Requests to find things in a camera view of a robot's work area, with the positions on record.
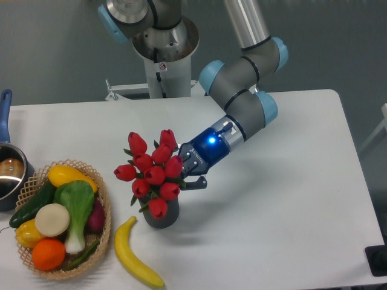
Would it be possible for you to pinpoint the red tulip bouquet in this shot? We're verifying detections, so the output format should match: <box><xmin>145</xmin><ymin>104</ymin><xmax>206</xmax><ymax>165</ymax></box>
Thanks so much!
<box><xmin>114</xmin><ymin>129</ymin><xmax>183</xmax><ymax>203</ymax></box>

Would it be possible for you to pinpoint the black device at edge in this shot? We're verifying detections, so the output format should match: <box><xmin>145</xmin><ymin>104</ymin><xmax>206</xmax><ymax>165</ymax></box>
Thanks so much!
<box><xmin>365</xmin><ymin>245</ymin><xmax>386</xmax><ymax>277</ymax></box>

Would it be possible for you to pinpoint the blue handled saucepan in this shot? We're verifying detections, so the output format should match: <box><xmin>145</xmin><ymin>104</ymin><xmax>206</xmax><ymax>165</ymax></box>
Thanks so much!
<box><xmin>1</xmin><ymin>89</ymin><xmax>34</xmax><ymax>211</ymax></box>

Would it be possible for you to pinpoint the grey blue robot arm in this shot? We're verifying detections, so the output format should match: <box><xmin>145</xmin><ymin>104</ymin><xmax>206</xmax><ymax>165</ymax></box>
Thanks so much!
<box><xmin>98</xmin><ymin>1</ymin><xmax>288</xmax><ymax>190</ymax></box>

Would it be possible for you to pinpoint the grey ribbed vase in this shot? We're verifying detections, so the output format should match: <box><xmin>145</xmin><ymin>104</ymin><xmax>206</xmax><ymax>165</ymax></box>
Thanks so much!
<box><xmin>139</xmin><ymin>196</ymin><xmax>180</xmax><ymax>228</ymax></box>

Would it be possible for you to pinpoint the green bok choy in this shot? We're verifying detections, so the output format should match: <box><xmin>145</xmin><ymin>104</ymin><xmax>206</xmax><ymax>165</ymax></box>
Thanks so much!
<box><xmin>54</xmin><ymin>180</ymin><xmax>94</xmax><ymax>254</ymax></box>

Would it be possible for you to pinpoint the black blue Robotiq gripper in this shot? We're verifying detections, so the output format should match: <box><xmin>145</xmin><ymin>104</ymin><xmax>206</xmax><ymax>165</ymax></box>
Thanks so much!
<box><xmin>174</xmin><ymin>127</ymin><xmax>230</xmax><ymax>190</ymax></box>

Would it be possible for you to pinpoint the orange fruit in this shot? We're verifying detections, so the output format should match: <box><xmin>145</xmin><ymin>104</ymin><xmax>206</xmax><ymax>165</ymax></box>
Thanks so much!
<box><xmin>32</xmin><ymin>239</ymin><xmax>66</xmax><ymax>271</ymax></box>

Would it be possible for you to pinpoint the yellow bell pepper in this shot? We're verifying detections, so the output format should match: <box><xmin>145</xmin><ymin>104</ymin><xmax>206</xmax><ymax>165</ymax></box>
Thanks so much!
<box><xmin>15</xmin><ymin>219</ymin><xmax>45</xmax><ymax>248</ymax></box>

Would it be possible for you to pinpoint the green chili pepper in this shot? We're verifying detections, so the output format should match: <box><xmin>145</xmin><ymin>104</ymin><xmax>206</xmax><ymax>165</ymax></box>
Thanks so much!
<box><xmin>63</xmin><ymin>240</ymin><xmax>100</xmax><ymax>271</ymax></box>

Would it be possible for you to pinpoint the white frame at right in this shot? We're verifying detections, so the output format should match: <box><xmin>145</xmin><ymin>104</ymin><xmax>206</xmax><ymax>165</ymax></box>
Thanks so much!
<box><xmin>359</xmin><ymin>103</ymin><xmax>386</xmax><ymax>155</ymax></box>

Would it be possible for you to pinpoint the yellow banana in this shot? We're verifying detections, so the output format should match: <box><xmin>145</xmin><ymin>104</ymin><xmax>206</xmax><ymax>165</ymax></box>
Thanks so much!
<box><xmin>114</xmin><ymin>216</ymin><xmax>165</xmax><ymax>289</ymax></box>

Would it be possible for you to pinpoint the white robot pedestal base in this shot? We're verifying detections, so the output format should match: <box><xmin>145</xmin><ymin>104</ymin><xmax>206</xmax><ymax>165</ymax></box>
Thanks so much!
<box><xmin>106</xmin><ymin>16</ymin><xmax>200</xmax><ymax>100</ymax></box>

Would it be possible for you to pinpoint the white round radish slice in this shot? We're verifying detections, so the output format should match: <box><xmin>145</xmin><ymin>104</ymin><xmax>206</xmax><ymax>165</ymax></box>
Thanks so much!
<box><xmin>34</xmin><ymin>203</ymin><xmax>70</xmax><ymax>237</ymax></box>

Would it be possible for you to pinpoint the woven wicker basket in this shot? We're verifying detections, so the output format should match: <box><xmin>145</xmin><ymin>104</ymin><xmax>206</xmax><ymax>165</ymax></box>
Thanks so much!
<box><xmin>16</xmin><ymin>159</ymin><xmax>111</xmax><ymax>280</ymax></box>

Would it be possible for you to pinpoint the purple red onion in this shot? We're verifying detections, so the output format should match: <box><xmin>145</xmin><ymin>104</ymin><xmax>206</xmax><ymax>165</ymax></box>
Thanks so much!
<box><xmin>86</xmin><ymin>199</ymin><xmax>105</xmax><ymax>233</ymax></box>

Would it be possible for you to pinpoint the green cucumber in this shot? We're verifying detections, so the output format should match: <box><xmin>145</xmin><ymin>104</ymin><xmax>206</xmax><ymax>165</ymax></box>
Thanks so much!
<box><xmin>9</xmin><ymin>181</ymin><xmax>56</xmax><ymax>228</ymax></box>

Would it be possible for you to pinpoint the yellow squash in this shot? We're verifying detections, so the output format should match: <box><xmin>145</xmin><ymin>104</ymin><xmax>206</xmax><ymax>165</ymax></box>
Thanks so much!
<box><xmin>48</xmin><ymin>165</ymin><xmax>98</xmax><ymax>193</ymax></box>

